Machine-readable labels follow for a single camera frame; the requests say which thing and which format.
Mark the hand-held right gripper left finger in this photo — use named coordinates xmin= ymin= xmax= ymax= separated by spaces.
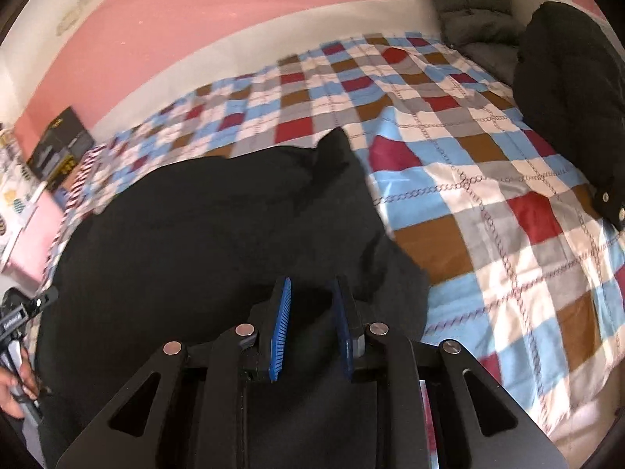
xmin=56 ymin=277 xmax=293 ymax=469

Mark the checked bed sheet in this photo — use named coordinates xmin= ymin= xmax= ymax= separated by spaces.
xmin=41 ymin=34 xmax=625 ymax=438

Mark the grey quilted jacket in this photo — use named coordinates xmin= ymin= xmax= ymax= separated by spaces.
xmin=422 ymin=0 xmax=525 ymax=76

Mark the red white striped cloth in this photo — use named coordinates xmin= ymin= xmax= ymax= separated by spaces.
xmin=46 ymin=144 xmax=115 ymax=265

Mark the person's left hand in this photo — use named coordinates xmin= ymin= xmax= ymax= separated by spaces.
xmin=0 ymin=349 xmax=39 ymax=420

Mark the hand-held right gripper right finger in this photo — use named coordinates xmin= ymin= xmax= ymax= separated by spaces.
xmin=332 ymin=276 xmax=570 ymax=469

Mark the black puffer jacket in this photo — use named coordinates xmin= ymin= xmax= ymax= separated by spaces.
xmin=512 ymin=1 xmax=625 ymax=231

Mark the black and yellow carton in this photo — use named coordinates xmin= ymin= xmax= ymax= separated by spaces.
xmin=27 ymin=106 xmax=96 ymax=192

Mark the pink storage box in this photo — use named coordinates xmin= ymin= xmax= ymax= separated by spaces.
xmin=0 ymin=190 xmax=66 ymax=284

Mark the black long coat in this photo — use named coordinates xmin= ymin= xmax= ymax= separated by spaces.
xmin=34 ymin=126 xmax=431 ymax=469

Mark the pineapple print cloth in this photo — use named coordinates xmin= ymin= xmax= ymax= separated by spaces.
xmin=0 ymin=124 xmax=40 ymax=255

